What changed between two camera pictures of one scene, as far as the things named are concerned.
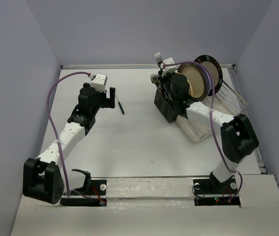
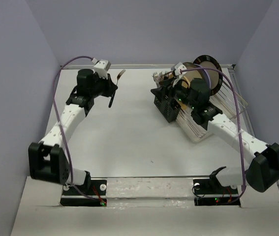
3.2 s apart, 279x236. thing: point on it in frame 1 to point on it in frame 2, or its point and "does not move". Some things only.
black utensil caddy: x=165 y=107 does not move
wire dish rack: x=227 y=101 does not move
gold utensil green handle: x=120 y=105 to x=120 y=73
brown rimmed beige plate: x=198 y=78 does not move
